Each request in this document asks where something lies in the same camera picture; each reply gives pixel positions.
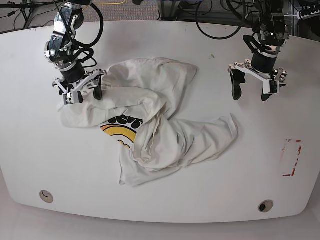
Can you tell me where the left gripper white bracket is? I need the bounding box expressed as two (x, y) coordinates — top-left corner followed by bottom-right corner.
(228, 51), (288, 102)

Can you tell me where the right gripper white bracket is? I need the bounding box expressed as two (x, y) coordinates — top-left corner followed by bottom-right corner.
(52, 62), (106, 103)

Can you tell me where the white graphic T-shirt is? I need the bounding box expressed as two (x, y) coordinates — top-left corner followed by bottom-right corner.
(59, 58), (238, 187)

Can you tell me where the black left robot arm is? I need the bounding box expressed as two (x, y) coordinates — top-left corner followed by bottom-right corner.
(228, 0), (289, 102)

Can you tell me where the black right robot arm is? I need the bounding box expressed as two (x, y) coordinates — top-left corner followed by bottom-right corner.
(44, 0), (106, 105)

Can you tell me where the red tape rectangle marking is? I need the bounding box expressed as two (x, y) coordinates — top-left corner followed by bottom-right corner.
(279, 139), (303, 177)

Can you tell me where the white power strip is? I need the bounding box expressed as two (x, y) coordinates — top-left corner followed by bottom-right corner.
(297, 5), (320, 20)

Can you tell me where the black tripod stand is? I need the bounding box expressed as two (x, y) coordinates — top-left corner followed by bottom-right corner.
(0, 0), (62, 30)

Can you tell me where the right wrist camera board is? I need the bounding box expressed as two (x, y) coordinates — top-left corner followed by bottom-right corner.
(62, 92), (75, 105)

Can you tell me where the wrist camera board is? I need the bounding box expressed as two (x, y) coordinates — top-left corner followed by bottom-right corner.
(268, 80), (280, 95)
(62, 92), (75, 105)

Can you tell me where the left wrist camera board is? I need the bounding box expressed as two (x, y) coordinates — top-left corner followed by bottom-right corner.
(268, 80), (280, 95)

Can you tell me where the aluminium frame rack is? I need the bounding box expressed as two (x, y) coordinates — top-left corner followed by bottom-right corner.
(156, 0), (301, 37)

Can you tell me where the yellow cable on floor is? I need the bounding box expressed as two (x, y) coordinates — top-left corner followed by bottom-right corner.
(82, 0), (127, 11)

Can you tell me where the left table cable grommet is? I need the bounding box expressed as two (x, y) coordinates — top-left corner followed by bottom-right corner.
(39, 190), (54, 204)

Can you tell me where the table cable grommet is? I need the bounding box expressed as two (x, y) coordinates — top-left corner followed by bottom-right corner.
(39, 190), (54, 204)
(258, 199), (274, 213)

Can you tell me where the right table cable grommet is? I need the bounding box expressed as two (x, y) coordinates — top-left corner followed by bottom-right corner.
(258, 199), (274, 213)

